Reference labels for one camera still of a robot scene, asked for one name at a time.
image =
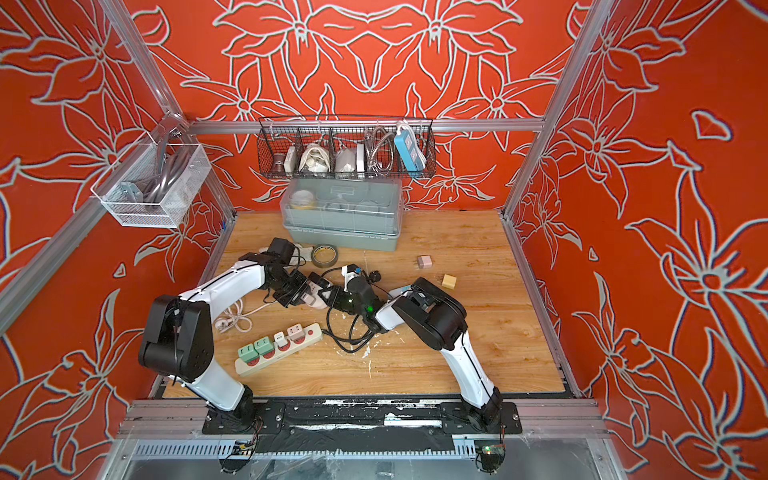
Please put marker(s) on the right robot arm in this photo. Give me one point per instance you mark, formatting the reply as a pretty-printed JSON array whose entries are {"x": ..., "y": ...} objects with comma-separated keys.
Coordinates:
[{"x": 439, "y": 321}]

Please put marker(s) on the pink round power socket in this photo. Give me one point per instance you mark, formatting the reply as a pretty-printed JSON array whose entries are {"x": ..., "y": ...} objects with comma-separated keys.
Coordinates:
[{"x": 311, "y": 296}]

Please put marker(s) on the clear plastic wall basket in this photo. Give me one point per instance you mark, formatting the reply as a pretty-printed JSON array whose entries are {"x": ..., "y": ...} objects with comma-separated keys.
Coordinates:
[{"x": 153, "y": 184}]

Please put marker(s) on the tape roll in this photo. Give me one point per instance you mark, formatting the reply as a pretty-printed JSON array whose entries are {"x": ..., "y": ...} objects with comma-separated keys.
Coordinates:
[{"x": 324, "y": 256}]

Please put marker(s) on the black plug adapter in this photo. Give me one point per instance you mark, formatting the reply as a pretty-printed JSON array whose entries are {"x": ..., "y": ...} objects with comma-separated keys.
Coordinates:
[{"x": 334, "y": 297}]

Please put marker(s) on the yellow plug adapter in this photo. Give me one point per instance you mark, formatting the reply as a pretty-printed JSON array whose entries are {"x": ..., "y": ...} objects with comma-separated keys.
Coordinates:
[{"x": 448, "y": 281}]

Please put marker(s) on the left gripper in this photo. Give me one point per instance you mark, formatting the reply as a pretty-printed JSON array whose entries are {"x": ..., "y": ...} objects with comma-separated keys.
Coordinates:
[{"x": 294, "y": 299}]

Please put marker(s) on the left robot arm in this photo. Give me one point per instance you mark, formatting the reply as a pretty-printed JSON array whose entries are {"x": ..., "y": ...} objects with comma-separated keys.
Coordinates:
[{"x": 178, "y": 340}]

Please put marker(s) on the black wire basket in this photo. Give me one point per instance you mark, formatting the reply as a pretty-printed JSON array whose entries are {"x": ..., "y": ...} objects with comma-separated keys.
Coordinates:
[{"x": 352, "y": 147}]

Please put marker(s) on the white power strip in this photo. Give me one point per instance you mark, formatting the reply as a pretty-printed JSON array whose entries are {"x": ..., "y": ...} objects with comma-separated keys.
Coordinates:
[{"x": 266, "y": 351}]

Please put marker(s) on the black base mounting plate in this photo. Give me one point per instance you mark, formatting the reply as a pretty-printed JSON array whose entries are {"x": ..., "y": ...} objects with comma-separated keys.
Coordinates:
[{"x": 451, "y": 416}]

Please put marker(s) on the grey plastic storage box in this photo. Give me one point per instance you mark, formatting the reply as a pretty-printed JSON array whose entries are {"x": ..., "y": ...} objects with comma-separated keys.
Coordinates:
[{"x": 356, "y": 214}]

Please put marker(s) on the pink plug adapter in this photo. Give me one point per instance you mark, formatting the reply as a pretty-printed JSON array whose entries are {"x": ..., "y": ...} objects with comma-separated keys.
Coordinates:
[{"x": 424, "y": 261}]

